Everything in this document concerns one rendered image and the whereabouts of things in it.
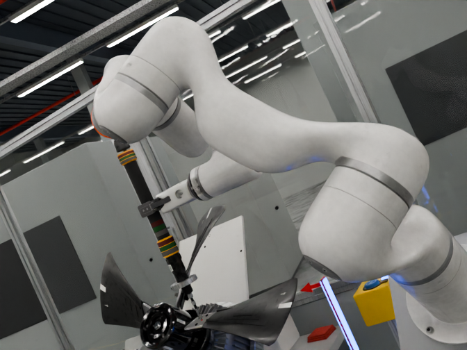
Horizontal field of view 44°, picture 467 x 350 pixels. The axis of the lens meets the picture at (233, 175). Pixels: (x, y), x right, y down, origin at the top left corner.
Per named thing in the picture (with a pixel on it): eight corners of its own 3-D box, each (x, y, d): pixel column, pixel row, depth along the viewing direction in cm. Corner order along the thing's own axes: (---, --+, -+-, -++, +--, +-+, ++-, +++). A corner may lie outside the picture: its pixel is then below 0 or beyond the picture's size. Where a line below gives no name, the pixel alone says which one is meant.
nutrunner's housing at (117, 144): (181, 295, 148) (107, 132, 148) (195, 289, 148) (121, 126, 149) (182, 297, 144) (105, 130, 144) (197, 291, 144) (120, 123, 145)
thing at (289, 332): (264, 346, 217) (252, 319, 217) (301, 336, 210) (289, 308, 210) (246, 368, 202) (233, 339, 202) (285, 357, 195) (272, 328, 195)
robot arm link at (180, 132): (144, 76, 125) (219, 147, 146) (141, 135, 115) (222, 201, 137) (178, 59, 121) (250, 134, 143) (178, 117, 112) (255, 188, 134)
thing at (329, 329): (317, 332, 206) (315, 327, 206) (336, 328, 201) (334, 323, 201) (307, 343, 199) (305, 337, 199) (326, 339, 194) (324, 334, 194)
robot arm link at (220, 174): (197, 155, 138) (198, 187, 133) (242, 132, 132) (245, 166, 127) (218, 171, 144) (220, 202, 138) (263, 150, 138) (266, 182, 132)
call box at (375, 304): (381, 308, 165) (365, 274, 165) (414, 298, 160) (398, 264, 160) (368, 332, 151) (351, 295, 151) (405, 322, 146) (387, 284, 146)
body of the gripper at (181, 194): (198, 203, 134) (161, 219, 140) (217, 193, 143) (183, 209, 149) (185, 173, 134) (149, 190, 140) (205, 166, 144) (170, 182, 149)
